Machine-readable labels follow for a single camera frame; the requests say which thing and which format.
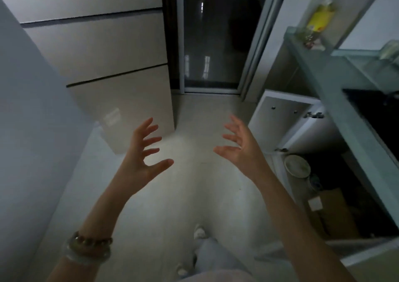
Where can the grey kitchen counter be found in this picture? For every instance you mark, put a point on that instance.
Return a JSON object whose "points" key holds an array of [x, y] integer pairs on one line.
{"points": [[327, 82]]}

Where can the white open cabinet door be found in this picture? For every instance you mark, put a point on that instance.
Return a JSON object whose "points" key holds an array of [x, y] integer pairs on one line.
{"points": [[280, 119], [349, 252]]}

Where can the person's left hand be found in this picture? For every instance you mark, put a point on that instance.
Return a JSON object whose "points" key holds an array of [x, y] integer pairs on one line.
{"points": [[134, 169]]}

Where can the person's right middle finger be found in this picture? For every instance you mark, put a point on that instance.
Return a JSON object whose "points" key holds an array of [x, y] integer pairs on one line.
{"points": [[232, 130]]}

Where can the pale jade bangle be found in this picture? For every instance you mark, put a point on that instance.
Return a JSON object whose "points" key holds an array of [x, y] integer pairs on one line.
{"points": [[85, 256]]}

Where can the person's grey trousers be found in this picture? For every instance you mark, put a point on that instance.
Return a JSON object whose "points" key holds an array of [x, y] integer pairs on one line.
{"points": [[215, 261]]}

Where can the person's right hand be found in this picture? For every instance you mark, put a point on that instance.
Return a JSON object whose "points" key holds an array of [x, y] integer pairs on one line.
{"points": [[249, 157]]}

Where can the clear glass jar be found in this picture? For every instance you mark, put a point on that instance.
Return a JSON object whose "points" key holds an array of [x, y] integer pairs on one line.
{"points": [[390, 50]]}

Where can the white slipper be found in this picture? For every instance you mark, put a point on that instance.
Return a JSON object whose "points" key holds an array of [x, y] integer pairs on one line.
{"points": [[181, 270], [200, 232]]}

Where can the person's left little finger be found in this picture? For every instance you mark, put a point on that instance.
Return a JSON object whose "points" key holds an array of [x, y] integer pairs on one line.
{"points": [[144, 126]]}

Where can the white round plate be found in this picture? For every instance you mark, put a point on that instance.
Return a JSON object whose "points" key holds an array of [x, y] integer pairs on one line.
{"points": [[297, 166]]}

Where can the person's left middle finger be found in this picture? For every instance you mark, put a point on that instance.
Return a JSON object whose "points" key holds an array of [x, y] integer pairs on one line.
{"points": [[153, 142]]}

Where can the brown cardboard box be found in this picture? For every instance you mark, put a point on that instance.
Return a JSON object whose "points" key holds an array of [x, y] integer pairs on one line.
{"points": [[335, 213]]}

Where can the person's right forearm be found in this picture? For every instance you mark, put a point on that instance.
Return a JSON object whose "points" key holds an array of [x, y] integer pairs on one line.
{"points": [[296, 228]]}

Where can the beige refrigerator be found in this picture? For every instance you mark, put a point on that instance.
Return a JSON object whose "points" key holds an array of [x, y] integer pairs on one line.
{"points": [[103, 57]]}

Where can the sliding glass door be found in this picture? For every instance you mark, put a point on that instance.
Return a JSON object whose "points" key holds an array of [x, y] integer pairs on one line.
{"points": [[218, 35]]}

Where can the person's right thumb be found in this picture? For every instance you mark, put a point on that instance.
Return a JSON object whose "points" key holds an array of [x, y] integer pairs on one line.
{"points": [[226, 152]]}

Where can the metal cabinet hinge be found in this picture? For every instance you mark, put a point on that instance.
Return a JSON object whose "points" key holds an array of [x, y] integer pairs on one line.
{"points": [[314, 115]]}

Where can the person's left thumb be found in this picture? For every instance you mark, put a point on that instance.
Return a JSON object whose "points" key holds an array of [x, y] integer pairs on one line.
{"points": [[160, 165]]}

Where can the person's left forearm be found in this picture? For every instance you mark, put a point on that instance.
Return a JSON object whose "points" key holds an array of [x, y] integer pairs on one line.
{"points": [[99, 216]]}

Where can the black cooktop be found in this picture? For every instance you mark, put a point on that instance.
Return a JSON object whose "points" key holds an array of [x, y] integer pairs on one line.
{"points": [[377, 116]]}

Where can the yellow oil bottle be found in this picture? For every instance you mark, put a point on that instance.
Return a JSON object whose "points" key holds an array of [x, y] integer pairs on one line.
{"points": [[321, 16]]}

